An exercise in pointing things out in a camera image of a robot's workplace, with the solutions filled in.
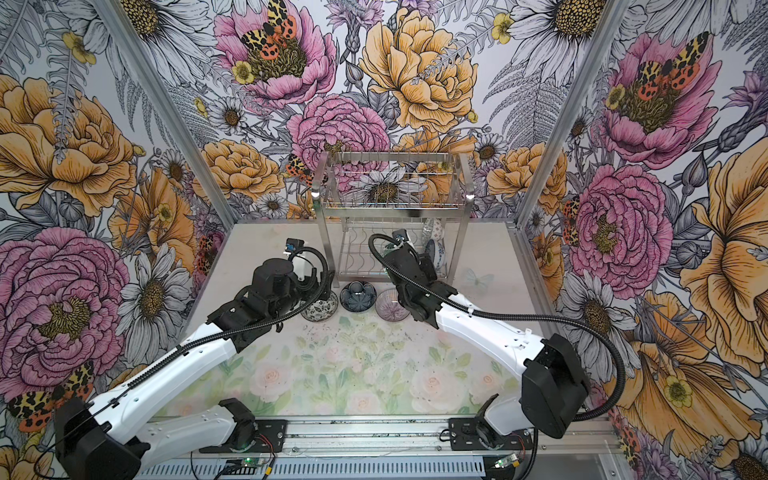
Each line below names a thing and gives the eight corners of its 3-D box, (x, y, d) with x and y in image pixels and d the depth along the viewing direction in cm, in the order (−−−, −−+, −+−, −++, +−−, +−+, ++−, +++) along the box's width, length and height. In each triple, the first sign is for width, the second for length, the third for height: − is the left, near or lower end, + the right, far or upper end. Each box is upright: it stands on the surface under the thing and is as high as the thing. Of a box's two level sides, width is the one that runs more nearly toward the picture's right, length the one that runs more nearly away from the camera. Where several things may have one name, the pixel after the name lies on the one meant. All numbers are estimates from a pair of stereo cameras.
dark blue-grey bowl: (351, 319, 96) (349, 311, 92) (338, 297, 101) (336, 289, 97) (380, 304, 100) (380, 295, 96) (366, 283, 105) (365, 275, 101)
